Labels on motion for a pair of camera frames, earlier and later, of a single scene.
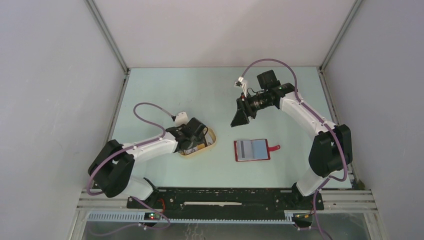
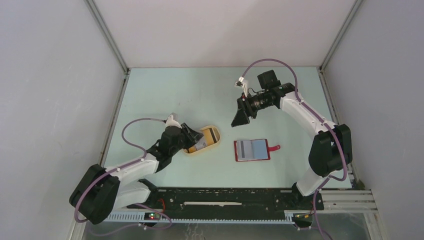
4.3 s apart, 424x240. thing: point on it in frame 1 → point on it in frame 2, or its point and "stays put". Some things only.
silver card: x=245 y=149 stays put
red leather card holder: x=253 y=150 stays put
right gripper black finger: x=240 y=118 stays put
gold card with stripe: x=200 y=146 → x=209 y=136
